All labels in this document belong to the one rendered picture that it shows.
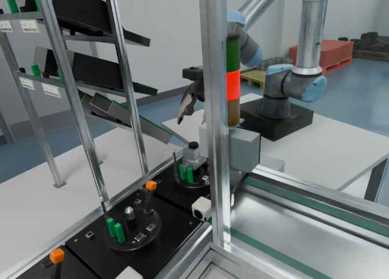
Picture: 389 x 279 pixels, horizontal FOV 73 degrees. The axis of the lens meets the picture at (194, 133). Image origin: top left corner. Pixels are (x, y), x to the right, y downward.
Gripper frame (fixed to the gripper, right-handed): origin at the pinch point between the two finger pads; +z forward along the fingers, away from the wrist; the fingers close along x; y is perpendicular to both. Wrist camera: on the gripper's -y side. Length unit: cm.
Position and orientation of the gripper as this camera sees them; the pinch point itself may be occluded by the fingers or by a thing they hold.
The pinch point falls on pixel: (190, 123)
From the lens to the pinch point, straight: 73.6
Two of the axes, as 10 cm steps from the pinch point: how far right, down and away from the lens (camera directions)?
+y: 5.1, 2.7, 8.2
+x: -7.9, -2.3, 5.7
